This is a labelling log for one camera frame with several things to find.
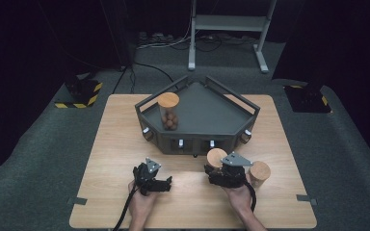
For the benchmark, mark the black power strip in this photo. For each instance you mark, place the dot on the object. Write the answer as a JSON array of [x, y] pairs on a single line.
[[155, 37]]

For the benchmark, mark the glass jar with pale contents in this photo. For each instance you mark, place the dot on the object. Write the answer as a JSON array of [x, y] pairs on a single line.
[[260, 171]]

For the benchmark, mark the glass jar with brown nuts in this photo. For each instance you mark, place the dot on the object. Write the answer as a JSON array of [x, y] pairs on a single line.
[[169, 112]]

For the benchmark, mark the stand base with striped tape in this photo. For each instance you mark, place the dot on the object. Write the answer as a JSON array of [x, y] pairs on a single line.
[[83, 93], [306, 99]]

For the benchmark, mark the grey tape strip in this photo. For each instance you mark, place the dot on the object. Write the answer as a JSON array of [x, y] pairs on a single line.
[[77, 201], [305, 198]]

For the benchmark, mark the black corner shelf rack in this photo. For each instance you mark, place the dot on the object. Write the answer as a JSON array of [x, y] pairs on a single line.
[[205, 112]]

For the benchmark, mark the grey metal stand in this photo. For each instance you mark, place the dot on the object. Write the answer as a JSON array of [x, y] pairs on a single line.
[[229, 23]]

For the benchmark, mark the glass jar with red contents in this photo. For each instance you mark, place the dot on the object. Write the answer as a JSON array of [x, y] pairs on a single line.
[[214, 157]]

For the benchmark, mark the person's left hand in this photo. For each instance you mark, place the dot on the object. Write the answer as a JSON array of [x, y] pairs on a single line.
[[139, 205]]

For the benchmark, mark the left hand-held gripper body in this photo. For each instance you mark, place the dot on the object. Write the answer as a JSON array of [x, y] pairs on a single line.
[[145, 176]]

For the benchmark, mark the person's right hand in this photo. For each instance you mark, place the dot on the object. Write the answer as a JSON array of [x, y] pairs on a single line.
[[241, 197]]

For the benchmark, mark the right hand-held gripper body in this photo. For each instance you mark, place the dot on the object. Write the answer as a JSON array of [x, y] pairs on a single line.
[[232, 174]]

